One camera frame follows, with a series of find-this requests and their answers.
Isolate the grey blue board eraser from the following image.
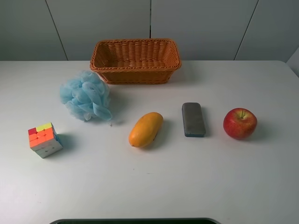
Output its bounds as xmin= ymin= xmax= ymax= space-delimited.
xmin=182 ymin=102 xmax=206 ymax=137

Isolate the orange wicker basket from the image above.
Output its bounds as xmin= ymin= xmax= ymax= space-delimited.
xmin=90 ymin=38 xmax=181 ymax=84

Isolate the red apple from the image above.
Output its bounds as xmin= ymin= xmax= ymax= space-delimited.
xmin=223 ymin=108 xmax=257 ymax=140

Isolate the yellow orange mango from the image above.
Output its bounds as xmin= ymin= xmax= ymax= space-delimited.
xmin=128 ymin=112 xmax=164 ymax=148

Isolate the blue mesh bath pouf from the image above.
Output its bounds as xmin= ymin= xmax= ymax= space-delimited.
xmin=59 ymin=70 xmax=112 ymax=121

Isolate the colourful puzzle cube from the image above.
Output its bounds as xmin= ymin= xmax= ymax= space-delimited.
xmin=28 ymin=122 xmax=63 ymax=159

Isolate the black rounded edge bottom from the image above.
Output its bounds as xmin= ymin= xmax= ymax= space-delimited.
xmin=51 ymin=218 xmax=220 ymax=224

